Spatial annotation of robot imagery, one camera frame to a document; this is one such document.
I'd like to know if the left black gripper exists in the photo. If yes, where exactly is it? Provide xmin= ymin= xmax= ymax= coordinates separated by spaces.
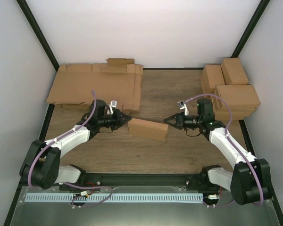
xmin=99 ymin=109 xmax=132 ymax=131

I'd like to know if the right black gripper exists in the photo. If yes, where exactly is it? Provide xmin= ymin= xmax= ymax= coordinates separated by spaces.
xmin=164 ymin=112 xmax=202 ymax=131

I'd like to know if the brown cardboard paper box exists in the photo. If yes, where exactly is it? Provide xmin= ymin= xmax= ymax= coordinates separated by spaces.
xmin=128 ymin=118 xmax=168 ymax=141

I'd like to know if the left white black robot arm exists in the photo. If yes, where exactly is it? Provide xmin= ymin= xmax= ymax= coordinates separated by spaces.
xmin=19 ymin=99 xmax=132 ymax=190

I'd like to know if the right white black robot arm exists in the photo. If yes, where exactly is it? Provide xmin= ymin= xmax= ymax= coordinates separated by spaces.
xmin=164 ymin=98 xmax=273 ymax=206

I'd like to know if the folded cardboard box front bottom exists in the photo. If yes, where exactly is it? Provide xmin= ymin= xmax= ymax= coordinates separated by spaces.
xmin=214 ymin=109 xmax=256 ymax=120

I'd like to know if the folded cardboard box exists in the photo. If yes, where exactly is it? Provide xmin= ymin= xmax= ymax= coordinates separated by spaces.
xmin=213 ymin=85 xmax=260 ymax=113
xmin=221 ymin=58 xmax=249 ymax=85
xmin=200 ymin=65 xmax=225 ymax=94
xmin=214 ymin=109 xmax=256 ymax=120

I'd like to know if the folded cardboard box back left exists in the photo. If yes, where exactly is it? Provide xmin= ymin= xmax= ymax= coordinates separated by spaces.
xmin=200 ymin=65 xmax=225 ymax=94

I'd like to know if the folded cardboard box front top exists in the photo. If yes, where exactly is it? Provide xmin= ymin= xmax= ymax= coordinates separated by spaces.
xmin=213 ymin=85 xmax=260 ymax=113

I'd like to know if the folded cardboard box back right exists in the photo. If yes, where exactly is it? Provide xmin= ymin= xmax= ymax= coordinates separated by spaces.
xmin=221 ymin=58 xmax=249 ymax=85

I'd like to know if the stack of flat cardboard sheets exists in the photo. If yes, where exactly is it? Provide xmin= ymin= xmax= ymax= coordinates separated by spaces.
xmin=46 ymin=58 xmax=143 ymax=113

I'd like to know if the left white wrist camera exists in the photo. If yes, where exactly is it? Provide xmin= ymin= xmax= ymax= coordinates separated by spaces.
xmin=107 ymin=100 xmax=117 ymax=115

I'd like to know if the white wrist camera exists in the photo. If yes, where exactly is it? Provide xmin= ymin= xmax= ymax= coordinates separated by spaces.
xmin=177 ymin=101 xmax=189 ymax=116
xmin=107 ymin=100 xmax=117 ymax=115

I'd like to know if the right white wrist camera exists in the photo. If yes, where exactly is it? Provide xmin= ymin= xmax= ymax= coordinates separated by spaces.
xmin=177 ymin=101 xmax=189 ymax=116

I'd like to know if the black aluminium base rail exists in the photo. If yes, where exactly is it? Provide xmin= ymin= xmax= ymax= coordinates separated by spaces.
xmin=85 ymin=173 xmax=203 ymax=191

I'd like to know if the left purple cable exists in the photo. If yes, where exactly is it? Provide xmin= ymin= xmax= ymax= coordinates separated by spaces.
xmin=27 ymin=89 xmax=113 ymax=209

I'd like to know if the light blue slotted cable duct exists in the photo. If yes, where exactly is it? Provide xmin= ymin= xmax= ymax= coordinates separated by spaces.
xmin=25 ymin=193 xmax=203 ymax=203

